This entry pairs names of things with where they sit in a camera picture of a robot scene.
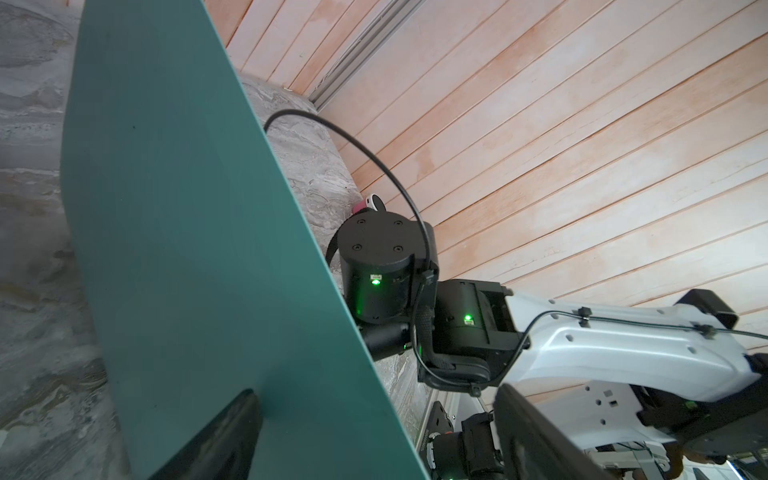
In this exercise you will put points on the pink cylindrical speaker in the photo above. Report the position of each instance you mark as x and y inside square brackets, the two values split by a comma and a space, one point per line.
[373, 202]

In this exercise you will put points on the teal paper folder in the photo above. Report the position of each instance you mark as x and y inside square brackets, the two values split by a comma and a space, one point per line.
[202, 275]

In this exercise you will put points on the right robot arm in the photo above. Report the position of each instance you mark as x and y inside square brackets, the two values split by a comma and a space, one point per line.
[583, 390]

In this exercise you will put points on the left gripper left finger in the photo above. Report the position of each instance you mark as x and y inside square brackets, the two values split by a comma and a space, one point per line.
[224, 448]

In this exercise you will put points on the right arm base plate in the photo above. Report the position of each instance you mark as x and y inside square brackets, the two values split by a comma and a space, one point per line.
[438, 422]

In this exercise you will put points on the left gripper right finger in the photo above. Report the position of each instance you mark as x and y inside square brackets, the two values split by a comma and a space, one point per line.
[532, 447]

